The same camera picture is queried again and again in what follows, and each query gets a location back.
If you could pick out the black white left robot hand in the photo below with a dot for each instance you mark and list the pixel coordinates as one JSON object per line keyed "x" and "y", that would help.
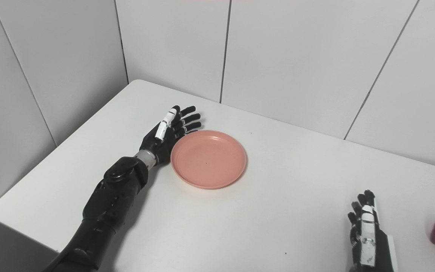
{"x": 151, "y": 143}

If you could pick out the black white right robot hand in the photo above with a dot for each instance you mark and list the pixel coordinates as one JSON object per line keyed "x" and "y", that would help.
{"x": 381, "y": 253}

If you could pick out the pink round plate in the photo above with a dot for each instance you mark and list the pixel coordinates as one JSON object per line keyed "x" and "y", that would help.
{"x": 208, "y": 160}

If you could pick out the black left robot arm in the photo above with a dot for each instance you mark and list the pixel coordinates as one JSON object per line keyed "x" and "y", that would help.
{"x": 111, "y": 196}

